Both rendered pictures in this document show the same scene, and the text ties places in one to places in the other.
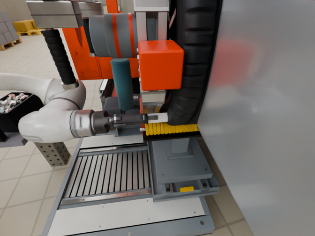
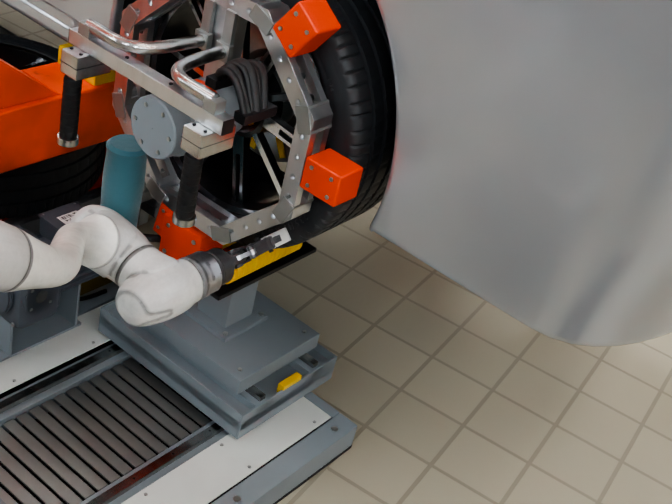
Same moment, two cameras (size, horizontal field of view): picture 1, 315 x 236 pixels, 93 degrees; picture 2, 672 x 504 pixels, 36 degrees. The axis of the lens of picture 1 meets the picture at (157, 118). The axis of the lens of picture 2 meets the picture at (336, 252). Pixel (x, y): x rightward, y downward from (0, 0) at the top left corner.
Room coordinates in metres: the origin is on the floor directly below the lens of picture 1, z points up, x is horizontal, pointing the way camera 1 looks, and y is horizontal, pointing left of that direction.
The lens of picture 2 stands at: (-0.84, 1.37, 1.82)
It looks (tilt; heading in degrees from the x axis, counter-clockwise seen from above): 33 degrees down; 308
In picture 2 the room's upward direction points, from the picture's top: 15 degrees clockwise
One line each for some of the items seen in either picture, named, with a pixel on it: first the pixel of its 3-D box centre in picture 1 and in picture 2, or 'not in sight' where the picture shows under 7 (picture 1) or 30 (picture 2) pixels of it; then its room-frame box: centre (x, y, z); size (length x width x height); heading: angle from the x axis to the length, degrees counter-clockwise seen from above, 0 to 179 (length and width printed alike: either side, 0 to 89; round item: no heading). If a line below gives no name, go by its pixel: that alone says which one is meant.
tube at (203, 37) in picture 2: not in sight; (148, 17); (0.69, 0.18, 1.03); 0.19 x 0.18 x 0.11; 97
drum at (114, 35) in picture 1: (125, 37); (190, 116); (0.60, 0.12, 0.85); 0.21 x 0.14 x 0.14; 97
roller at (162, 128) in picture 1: (173, 126); (259, 254); (0.50, -0.07, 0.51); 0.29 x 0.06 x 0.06; 97
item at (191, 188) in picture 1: (176, 157); (217, 342); (0.63, -0.12, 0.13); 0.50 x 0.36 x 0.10; 7
